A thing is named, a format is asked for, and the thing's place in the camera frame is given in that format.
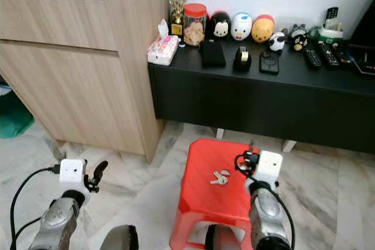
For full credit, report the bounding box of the black flat gadget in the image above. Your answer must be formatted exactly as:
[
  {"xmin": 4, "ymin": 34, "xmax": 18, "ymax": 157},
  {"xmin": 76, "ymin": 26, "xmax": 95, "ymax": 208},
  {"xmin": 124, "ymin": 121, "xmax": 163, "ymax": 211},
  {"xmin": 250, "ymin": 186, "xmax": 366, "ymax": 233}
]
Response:
[{"xmin": 352, "ymin": 47, "xmax": 375, "ymax": 76}]

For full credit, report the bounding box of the gold trophy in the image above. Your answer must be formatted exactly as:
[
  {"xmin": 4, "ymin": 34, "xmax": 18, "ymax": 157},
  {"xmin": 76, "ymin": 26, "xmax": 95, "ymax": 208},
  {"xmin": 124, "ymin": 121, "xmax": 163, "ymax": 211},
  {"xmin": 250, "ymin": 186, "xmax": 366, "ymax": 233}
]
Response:
[{"xmin": 168, "ymin": 0, "xmax": 188, "ymax": 37}]

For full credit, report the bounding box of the snack jar with red lid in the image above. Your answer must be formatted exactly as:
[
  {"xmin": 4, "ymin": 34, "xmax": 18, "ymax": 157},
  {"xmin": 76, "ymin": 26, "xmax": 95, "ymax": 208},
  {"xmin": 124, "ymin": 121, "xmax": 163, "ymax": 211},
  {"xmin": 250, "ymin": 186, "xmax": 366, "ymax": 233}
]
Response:
[{"xmin": 183, "ymin": 3, "xmax": 209, "ymax": 47}]

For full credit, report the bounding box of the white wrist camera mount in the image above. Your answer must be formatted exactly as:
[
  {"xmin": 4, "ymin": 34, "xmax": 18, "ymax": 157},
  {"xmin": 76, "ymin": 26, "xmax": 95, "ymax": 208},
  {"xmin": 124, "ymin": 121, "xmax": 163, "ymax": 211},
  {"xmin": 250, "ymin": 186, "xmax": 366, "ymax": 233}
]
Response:
[
  {"xmin": 255, "ymin": 150, "xmax": 283, "ymax": 189},
  {"xmin": 59, "ymin": 158, "xmax": 88, "ymax": 195}
]

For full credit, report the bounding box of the robot right leg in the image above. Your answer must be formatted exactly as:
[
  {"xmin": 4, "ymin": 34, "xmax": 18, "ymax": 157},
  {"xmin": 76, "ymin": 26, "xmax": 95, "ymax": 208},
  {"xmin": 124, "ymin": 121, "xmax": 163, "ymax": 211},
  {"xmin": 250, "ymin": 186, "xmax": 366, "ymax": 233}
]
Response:
[{"xmin": 205, "ymin": 227, "xmax": 232, "ymax": 250}]

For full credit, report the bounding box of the key bunch with round tag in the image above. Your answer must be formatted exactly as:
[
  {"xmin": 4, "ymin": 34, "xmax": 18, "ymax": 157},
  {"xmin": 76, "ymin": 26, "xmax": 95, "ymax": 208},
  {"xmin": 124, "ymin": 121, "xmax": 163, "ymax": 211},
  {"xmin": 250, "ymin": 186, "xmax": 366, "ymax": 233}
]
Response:
[{"xmin": 210, "ymin": 169, "xmax": 232, "ymax": 186}]

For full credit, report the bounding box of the white floral tissue box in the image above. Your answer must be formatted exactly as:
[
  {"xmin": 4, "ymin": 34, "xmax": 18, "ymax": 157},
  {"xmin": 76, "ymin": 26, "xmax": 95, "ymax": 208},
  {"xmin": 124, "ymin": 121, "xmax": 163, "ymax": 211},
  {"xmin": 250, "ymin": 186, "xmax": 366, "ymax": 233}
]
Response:
[{"xmin": 147, "ymin": 19, "xmax": 180, "ymax": 66}]

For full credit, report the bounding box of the green cup holder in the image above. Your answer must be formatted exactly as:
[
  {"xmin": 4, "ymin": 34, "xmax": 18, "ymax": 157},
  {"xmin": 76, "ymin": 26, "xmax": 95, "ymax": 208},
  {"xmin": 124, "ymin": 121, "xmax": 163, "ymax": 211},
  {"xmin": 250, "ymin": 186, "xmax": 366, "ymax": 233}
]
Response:
[{"xmin": 316, "ymin": 7, "xmax": 345, "ymax": 46}]

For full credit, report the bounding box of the black tape dispenser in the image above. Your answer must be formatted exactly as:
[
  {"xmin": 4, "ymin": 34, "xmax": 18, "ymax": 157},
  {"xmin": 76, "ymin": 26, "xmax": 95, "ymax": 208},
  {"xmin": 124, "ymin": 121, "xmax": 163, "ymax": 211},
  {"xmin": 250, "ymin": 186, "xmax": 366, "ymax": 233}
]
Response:
[{"xmin": 233, "ymin": 45, "xmax": 253, "ymax": 73}]

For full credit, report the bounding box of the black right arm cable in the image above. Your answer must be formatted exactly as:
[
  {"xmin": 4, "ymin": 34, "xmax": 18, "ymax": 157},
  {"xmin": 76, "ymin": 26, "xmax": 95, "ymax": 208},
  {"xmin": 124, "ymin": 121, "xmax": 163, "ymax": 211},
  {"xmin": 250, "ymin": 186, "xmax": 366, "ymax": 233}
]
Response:
[{"xmin": 234, "ymin": 152, "xmax": 297, "ymax": 250}]

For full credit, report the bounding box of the white plush ball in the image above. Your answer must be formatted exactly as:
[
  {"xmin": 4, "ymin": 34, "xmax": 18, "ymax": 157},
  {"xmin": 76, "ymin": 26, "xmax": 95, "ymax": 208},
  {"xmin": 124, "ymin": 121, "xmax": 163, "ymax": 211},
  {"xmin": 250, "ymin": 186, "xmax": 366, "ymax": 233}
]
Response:
[{"xmin": 230, "ymin": 12, "xmax": 253, "ymax": 41}]

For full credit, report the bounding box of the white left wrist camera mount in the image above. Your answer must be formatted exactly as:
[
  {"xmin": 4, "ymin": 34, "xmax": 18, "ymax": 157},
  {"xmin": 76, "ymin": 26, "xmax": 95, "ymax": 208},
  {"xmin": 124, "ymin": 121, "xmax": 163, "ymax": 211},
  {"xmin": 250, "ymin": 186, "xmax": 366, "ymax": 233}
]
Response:
[{"xmin": 59, "ymin": 158, "xmax": 88, "ymax": 195}]

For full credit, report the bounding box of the orange plush ball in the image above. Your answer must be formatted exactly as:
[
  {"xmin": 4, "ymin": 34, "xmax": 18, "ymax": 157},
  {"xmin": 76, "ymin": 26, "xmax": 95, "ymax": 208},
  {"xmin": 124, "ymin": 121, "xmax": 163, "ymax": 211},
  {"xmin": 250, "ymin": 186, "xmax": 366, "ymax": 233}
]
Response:
[{"xmin": 251, "ymin": 14, "xmax": 276, "ymax": 43}]

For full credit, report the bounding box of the black remote standing in cup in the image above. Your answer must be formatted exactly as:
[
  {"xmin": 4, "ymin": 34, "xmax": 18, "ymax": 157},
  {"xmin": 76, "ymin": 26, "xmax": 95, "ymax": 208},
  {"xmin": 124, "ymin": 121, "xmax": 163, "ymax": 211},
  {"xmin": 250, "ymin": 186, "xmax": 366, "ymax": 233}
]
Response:
[{"xmin": 326, "ymin": 7, "xmax": 339, "ymax": 22}]

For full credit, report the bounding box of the robot leg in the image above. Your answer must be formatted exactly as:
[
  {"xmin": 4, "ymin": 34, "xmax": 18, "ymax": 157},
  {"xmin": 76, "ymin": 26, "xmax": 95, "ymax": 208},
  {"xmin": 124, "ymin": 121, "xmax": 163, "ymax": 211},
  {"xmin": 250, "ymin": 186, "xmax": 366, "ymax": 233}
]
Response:
[
  {"xmin": 103, "ymin": 225, "xmax": 140, "ymax": 250},
  {"xmin": 205, "ymin": 227, "xmax": 232, "ymax": 250}
]

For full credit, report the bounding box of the black penguin figurine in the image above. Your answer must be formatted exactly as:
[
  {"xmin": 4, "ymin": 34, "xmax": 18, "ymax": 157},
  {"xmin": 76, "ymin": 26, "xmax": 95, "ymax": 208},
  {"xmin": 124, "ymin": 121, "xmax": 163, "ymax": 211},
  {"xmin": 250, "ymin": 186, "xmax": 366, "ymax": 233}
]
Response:
[{"xmin": 289, "ymin": 24, "xmax": 309, "ymax": 52}]

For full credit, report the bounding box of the green bag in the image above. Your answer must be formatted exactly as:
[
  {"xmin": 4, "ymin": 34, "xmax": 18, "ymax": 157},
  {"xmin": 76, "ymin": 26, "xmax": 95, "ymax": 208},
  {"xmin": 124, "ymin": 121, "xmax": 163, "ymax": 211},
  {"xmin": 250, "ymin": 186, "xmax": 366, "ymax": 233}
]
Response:
[{"xmin": 0, "ymin": 83, "xmax": 36, "ymax": 139}]

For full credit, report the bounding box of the black TV console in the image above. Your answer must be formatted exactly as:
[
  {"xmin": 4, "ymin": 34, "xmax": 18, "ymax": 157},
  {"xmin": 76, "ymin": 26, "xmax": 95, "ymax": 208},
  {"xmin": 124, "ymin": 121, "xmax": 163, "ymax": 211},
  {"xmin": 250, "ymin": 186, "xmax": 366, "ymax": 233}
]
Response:
[{"xmin": 148, "ymin": 38, "xmax": 375, "ymax": 154}]

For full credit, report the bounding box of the robot left leg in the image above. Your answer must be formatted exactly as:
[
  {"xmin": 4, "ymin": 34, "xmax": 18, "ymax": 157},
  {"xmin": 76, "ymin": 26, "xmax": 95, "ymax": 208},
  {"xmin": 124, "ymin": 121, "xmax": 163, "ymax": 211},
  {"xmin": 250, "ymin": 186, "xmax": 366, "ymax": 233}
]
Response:
[{"xmin": 103, "ymin": 225, "xmax": 140, "ymax": 250}]

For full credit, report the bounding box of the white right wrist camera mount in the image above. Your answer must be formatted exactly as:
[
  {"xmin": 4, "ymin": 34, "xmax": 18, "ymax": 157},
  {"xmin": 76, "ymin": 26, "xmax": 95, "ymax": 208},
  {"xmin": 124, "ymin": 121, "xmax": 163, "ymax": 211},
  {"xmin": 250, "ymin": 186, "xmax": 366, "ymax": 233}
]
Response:
[{"xmin": 255, "ymin": 150, "xmax": 283, "ymax": 189}]

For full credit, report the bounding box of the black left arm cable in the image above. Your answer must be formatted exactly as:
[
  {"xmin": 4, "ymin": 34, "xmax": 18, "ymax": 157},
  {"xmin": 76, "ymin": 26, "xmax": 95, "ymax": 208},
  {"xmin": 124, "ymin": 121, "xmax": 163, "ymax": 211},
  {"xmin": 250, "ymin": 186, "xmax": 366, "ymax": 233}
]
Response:
[{"xmin": 9, "ymin": 166, "xmax": 62, "ymax": 250}]

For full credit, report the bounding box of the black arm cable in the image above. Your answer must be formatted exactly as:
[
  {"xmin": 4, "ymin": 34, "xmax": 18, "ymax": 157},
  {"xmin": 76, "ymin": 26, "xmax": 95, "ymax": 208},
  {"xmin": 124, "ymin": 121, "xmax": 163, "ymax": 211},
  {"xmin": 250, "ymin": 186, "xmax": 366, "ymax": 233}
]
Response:
[
  {"xmin": 9, "ymin": 166, "xmax": 62, "ymax": 250},
  {"xmin": 234, "ymin": 152, "xmax": 297, "ymax": 250}
]

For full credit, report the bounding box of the light wooden cabinet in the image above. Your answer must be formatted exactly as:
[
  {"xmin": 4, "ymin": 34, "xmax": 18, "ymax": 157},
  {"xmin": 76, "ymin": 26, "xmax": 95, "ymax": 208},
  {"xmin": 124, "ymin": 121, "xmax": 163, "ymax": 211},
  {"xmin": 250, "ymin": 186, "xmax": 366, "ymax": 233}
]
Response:
[{"xmin": 0, "ymin": 0, "xmax": 168, "ymax": 163}]

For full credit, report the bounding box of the red plastic stool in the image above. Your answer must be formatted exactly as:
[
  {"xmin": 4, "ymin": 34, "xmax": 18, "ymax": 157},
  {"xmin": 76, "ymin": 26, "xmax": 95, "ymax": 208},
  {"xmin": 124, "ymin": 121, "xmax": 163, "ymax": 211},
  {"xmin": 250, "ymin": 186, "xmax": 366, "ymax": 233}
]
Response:
[{"xmin": 169, "ymin": 138, "xmax": 270, "ymax": 250}]

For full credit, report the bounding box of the black remote control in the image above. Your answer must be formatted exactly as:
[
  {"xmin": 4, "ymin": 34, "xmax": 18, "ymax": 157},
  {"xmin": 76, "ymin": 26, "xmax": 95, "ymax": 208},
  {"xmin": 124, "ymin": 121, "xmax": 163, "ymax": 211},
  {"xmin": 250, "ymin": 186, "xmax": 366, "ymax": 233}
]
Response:
[
  {"xmin": 303, "ymin": 47, "xmax": 323, "ymax": 69},
  {"xmin": 336, "ymin": 47, "xmax": 355, "ymax": 65},
  {"xmin": 318, "ymin": 42, "xmax": 339, "ymax": 67}
]

